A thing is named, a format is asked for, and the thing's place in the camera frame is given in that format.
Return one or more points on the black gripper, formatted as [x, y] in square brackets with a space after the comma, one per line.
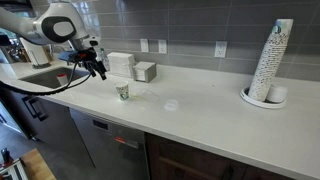
[87, 57]

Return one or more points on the white paper cup lid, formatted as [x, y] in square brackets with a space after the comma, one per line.
[171, 105]

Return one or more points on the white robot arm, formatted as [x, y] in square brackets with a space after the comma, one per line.
[20, 23]

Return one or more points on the printed paper cup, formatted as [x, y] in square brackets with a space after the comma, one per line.
[122, 91]

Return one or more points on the red rimmed cup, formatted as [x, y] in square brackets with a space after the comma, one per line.
[62, 80]

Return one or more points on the steel kitchen sink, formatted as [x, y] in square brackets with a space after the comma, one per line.
[43, 78]

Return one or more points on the round white cup tray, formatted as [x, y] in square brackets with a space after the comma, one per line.
[253, 100]

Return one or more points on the stack of folded paper towels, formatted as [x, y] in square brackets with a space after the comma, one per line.
[120, 65]

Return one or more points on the metal napkin holder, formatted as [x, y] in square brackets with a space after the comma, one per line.
[146, 71]

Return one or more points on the clear plastic stirrer tray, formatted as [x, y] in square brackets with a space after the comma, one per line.
[146, 95]

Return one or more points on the paper towel roll on holder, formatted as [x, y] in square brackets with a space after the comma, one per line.
[35, 53]

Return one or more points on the dark grey cabinet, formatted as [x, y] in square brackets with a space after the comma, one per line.
[56, 133]

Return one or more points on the stainless steel dishwasher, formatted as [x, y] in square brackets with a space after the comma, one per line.
[113, 146]

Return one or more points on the dark countertop appliance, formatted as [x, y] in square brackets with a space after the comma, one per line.
[8, 50]

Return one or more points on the light wooden stool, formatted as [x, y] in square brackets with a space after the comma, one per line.
[38, 165]

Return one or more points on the brown wooden cabinet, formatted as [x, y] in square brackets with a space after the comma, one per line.
[186, 160]

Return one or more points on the tall stack of paper cups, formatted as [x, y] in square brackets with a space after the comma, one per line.
[270, 60]

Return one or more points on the short stack of white lids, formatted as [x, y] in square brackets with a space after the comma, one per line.
[277, 93]

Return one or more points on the white wall outlet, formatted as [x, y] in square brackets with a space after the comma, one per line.
[162, 46]
[220, 49]
[144, 45]

